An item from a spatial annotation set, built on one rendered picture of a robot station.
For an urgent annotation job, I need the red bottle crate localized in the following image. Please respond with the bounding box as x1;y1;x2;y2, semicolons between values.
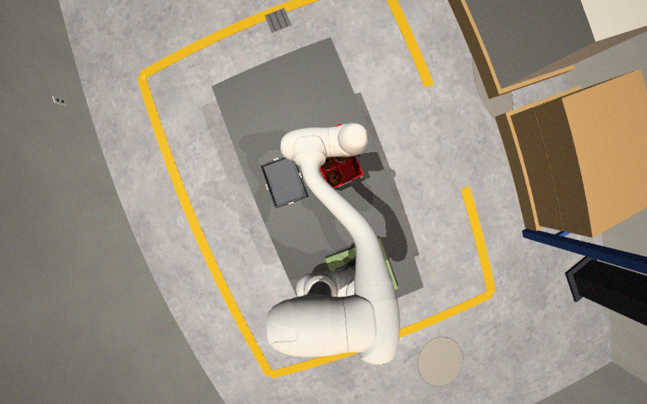
320;157;362;188

